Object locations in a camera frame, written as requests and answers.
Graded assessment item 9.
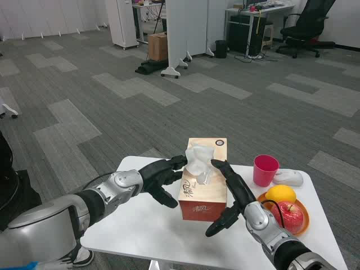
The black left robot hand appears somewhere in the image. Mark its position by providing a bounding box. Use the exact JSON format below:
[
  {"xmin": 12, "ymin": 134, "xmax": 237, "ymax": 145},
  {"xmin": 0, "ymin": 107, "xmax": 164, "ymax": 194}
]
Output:
[{"xmin": 137, "ymin": 154, "xmax": 188, "ymax": 209}]

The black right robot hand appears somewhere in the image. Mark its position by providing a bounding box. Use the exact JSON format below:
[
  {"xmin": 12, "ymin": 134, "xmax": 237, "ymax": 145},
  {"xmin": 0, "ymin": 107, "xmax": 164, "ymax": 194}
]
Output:
[{"xmin": 205, "ymin": 159, "xmax": 258, "ymax": 237}]

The orange tissue box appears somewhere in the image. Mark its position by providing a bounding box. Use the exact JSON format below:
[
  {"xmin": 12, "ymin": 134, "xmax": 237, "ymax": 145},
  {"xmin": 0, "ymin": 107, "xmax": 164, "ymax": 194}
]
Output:
[{"xmin": 178, "ymin": 137, "xmax": 229, "ymax": 222}]

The brown cardboard box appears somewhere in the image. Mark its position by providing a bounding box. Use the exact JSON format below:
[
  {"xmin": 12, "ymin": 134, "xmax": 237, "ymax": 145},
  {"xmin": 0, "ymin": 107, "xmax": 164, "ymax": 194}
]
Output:
[{"xmin": 147, "ymin": 32, "xmax": 169, "ymax": 62}]

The pink plastic cup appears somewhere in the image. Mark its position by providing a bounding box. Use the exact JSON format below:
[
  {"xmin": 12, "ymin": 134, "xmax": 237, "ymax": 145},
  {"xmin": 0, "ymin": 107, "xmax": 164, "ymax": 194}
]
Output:
[{"xmin": 253, "ymin": 155, "xmax": 280, "ymax": 188}]

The yellow lemon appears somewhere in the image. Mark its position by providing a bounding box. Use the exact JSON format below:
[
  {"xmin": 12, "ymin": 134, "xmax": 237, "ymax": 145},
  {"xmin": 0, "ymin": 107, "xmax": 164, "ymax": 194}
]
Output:
[{"xmin": 265, "ymin": 184, "xmax": 297, "ymax": 204}]

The white computer mouse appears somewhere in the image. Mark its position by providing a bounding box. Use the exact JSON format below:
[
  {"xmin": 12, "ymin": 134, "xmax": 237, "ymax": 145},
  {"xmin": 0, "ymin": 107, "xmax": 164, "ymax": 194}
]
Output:
[{"xmin": 272, "ymin": 170, "xmax": 304, "ymax": 187}]

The red apple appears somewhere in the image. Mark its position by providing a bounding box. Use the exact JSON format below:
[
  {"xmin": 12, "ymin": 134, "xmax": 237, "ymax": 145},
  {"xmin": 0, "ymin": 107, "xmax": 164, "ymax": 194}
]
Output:
[{"xmin": 270, "ymin": 200, "xmax": 304, "ymax": 235}]

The orange plate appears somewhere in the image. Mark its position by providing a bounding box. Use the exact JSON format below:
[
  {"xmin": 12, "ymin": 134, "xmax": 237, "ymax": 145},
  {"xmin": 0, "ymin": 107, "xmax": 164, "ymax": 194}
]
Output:
[{"xmin": 257, "ymin": 192, "xmax": 310, "ymax": 236}]

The black bag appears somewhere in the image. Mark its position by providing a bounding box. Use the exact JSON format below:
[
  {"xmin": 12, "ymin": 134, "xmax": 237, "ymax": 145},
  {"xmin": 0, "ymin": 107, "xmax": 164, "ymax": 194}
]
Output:
[{"xmin": 134, "ymin": 58, "xmax": 169, "ymax": 76}]

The white and black sneaker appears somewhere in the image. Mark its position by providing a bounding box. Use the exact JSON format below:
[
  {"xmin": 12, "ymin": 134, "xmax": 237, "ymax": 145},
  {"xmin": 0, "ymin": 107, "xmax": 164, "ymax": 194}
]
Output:
[{"xmin": 71, "ymin": 247, "xmax": 95, "ymax": 268}]

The black trash bin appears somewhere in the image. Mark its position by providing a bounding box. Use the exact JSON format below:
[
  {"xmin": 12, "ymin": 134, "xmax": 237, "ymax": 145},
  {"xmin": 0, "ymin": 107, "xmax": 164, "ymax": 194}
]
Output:
[{"xmin": 215, "ymin": 40, "xmax": 228, "ymax": 59}]

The person in black clothes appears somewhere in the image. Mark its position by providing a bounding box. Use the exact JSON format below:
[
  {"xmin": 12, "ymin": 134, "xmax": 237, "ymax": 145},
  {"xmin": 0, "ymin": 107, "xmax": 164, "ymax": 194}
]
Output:
[{"xmin": 0, "ymin": 130, "xmax": 43, "ymax": 232}]

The wide white partition screen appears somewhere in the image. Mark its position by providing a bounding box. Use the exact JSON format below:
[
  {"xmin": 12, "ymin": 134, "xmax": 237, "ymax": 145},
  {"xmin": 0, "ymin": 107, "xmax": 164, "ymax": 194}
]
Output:
[{"xmin": 160, "ymin": 0, "xmax": 210, "ymax": 79}]

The black computer tower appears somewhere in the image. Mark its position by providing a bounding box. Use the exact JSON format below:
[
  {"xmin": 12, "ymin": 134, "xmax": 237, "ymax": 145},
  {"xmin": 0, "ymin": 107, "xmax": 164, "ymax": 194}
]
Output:
[{"xmin": 227, "ymin": 15, "xmax": 267, "ymax": 56}]

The black tripod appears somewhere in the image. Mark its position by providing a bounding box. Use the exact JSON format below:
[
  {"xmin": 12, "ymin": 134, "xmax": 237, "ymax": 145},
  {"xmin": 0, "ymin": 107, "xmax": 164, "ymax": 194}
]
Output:
[{"xmin": 153, "ymin": 0, "xmax": 167, "ymax": 34}]

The white rolling cabinet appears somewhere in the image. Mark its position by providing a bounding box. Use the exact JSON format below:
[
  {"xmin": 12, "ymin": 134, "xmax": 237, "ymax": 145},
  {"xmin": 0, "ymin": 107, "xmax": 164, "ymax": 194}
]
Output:
[{"xmin": 106, "ymin": 0, "xmax": 140, "ymax": 51}]

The beige stool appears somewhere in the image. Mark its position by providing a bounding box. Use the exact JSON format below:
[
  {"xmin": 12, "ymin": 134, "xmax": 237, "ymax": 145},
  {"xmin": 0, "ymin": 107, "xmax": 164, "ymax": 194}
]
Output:
[{"xmin": 261, "ymin": 24, "xmax": 275, "ymax": 51}]

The white background desk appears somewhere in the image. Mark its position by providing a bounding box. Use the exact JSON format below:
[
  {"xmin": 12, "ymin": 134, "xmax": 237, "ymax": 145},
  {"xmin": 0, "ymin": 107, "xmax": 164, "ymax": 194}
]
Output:
[{"xmin": 132, "ymin": 2, "xmax": 167, "ymax": 45}]

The narrow white partition screen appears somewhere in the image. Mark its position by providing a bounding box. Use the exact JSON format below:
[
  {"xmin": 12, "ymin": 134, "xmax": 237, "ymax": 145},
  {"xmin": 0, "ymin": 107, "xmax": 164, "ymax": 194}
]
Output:
[{"xmin": 206, "ymin": 0, "xmax": 227, "ymax": 59}]

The white caster foot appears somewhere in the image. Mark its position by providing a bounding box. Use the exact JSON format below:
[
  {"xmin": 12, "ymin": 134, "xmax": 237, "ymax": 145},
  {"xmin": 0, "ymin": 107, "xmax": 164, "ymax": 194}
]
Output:
[{"xmin": 0, "ymin": 102, "xmax": 19, "ymax": 119}]

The black office chair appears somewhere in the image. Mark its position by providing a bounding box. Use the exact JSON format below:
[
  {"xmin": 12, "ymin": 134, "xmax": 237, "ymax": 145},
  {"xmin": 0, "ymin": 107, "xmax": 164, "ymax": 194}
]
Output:
[{"xmin": 275, "ymin": 0, "xmax": 337, "ymax": 59}]

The white office desk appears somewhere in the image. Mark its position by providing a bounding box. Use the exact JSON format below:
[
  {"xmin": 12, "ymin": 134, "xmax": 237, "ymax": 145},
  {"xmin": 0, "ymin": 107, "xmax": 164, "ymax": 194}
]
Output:
[{"xmin": 224, "ymin": 4, "xmax": 295, "ymax": 57}]

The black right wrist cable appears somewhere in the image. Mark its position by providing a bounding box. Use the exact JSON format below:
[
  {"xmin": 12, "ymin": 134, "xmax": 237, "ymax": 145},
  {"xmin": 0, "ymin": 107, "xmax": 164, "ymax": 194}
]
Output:
[{"xmin": 260, "ymin": 199, "xmax": 285, "ymax": 230}]

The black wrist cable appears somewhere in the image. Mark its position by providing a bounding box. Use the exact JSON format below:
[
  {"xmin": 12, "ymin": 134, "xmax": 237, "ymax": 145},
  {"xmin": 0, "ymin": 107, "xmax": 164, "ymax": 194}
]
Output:
[
  {"xmin": 83, "ymin": 172, "xmax": 119, "ymax": 192},
  {"xmin": 260, "ymin": 199, "xmax": 285, "ymax": 230}
]

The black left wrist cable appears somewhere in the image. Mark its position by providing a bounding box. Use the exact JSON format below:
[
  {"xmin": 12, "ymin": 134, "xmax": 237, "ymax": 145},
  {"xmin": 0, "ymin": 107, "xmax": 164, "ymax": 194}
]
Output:
[{"xmin": 83, "ymin": 172, "xmax": 119, "ymax": 192}]

